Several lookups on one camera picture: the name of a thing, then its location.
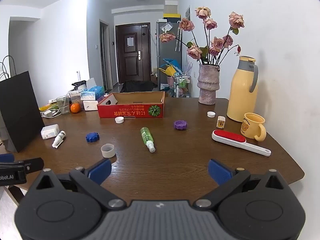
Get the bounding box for white rectangular box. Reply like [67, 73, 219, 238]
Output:
[41, 124, 60, 140]

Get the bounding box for red cardboard box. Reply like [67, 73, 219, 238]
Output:
[97, 91, 165, 119]

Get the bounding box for yellow box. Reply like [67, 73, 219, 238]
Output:
[163, 13, 181, 22]

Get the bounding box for metal rack cart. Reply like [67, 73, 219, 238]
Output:
[172, 72, 192, 98]

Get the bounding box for purple tissue pack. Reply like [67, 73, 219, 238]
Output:
[96, 93, 111, 104]

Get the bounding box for yellow thermos jug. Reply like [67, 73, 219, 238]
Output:
[227, 56, 259, 122]

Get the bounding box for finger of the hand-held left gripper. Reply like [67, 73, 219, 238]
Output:
[0, 157, 45, 174]
[0, 153, 15, 165]

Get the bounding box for grey refrigerator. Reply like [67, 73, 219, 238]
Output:
[156, 20, 182, 83]

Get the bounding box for clear glass cup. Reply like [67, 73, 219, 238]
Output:
[56, 95, 70, 115]

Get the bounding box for dark brown door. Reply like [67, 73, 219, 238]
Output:
[115, 23, 151, 85]

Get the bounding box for blue tissue pack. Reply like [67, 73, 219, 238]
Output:
[80, 77, 105, 101]

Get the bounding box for small white tissue box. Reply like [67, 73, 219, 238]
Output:
[83, 100, 98, 111]

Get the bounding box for hanging folded umbrellas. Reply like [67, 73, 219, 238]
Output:
[176, 21, 182, 52]

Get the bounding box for pink stone vase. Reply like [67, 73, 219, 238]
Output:
[197, 63, 221, 105]

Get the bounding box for large white cap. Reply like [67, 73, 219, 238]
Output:
[101, 144, 116, 158]

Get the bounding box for green spray bottle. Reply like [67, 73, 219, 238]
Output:
[140, 127, 156, 153]

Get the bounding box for yellow mug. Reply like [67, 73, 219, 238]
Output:
[240, 113, 267, 142]

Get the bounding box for blue gear-shaped cap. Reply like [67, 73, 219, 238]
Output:
[86, 132, 100, 143]

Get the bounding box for small white bottle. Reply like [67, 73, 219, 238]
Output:
[52, 130, 66, 149]

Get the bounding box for white charger with cable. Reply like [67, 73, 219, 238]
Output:
[42, 108, 62, 118]

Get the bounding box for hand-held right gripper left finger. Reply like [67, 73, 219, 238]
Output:
[35, 158, 127, 210]

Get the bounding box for bunch of dried pink roses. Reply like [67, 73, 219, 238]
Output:
[159, 6, 245, 65]

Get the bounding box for black paper bag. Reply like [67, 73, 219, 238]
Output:
[0, 55, 45, 153]

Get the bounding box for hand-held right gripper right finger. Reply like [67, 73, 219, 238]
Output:
[194, 159, 285, 209]

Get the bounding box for blue dustpan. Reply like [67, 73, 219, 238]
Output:
[162, 58, 183, 70]

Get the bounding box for clear food container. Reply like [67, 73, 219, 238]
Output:
[68, 90, 82, 105]

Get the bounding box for black folding chair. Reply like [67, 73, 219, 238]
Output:
[120, 81, 154, 93]

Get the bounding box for red lint brush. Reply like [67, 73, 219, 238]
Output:
[212, 129, 272, 157]

